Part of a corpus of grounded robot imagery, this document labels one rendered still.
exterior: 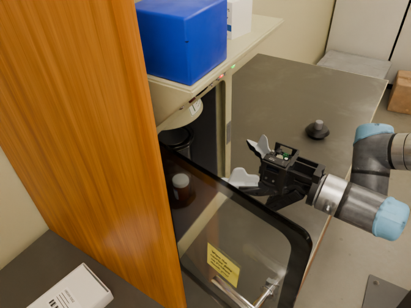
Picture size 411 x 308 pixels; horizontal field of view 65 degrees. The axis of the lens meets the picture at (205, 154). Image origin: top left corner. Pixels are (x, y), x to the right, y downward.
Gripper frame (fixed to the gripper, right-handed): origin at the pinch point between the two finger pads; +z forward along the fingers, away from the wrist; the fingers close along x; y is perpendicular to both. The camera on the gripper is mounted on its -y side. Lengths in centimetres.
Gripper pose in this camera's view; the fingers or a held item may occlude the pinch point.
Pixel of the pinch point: (230, 160)
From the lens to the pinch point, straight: 73.3
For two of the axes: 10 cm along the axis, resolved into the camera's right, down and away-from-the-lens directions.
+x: -5.4, 5.7, -6.2
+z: -8.4, -3.6, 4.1
